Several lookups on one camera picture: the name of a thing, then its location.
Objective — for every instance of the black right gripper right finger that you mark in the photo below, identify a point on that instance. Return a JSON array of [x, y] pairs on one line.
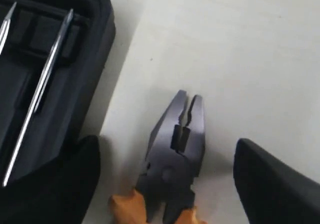
[[270, 191]]

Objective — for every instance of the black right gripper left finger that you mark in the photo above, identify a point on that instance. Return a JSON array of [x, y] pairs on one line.
[[59, 192]]

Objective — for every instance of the orange black combination pliers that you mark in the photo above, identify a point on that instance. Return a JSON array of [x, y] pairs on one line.
[[173, 160]]

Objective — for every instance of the black plastic tool case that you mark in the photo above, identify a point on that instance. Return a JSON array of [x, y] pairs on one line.
[[56, 125]]

